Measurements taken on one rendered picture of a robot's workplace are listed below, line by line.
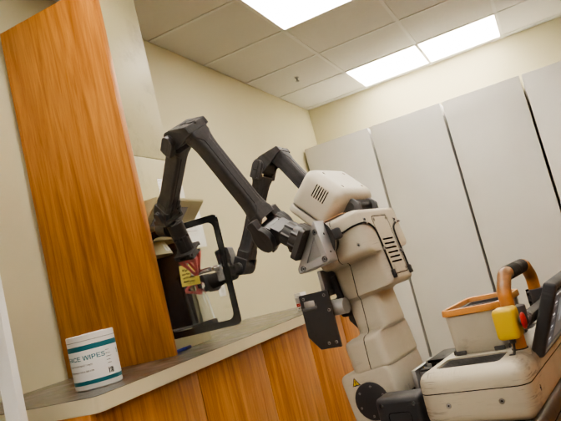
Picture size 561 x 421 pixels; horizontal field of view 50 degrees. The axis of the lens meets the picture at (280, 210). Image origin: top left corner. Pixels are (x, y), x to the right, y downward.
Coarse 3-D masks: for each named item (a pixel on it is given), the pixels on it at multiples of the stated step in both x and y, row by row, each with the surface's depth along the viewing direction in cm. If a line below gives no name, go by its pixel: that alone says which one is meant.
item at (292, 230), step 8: (288, 224) 161; (296, 224) 161; (304, 224) 160; (280, 232) 160; (288, 232) 159; (296, 232) 157; (304, 232) 154; (280, 240) 161; (288, 240) 158; (296, 240) 154; (304, 240) 155; (288, 248) 160; (296, 248) 154; (304, 248) 157; (296, 256) 155
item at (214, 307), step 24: (216, 216) 213; (168, 240) 218; (192, 240) 215; (216, 240) 212; (168, 264) 218; (216, 264) 211; (168, 288) 218; (192, 288) 214; (216, 288) 211; (192, 312) 214; (216, 312) 211
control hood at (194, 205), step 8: (144, 200) 222; (152, 200) 220; (184, 200) 235; (192, 200) 240; (200, 200) 246; (152, 208) 220; (192, 208) 243; (152, 216) 222; (184, 216) 242; (192, 216) 247
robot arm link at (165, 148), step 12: (168, 144) 167; (168, 156) 171; (180, 156) 174; (168, 168) 181; (180, 168) 179; (168, 180) 185; (180, 180) 186; (168, 192) 189; (156, 204) 197; (168, 204) 193; (168, 216) 197
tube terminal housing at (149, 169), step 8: (136, 160) 233; (144, 160) 238; (152, 160) 243; (160, 160) 248; (144, 168) 237; (152, 168) 241; (160, 168) 247; (144, 176) 235; (152, 176) 240; (160, 176) 245; (144, 184) 234; (152, 184) 238; (144, 192) 232; (152, 192) 237; (192, 336) 235; (200, 336) 240; (208, 336) 244; (176, 344) 224; (184, 344) 229; (192, 344) 233
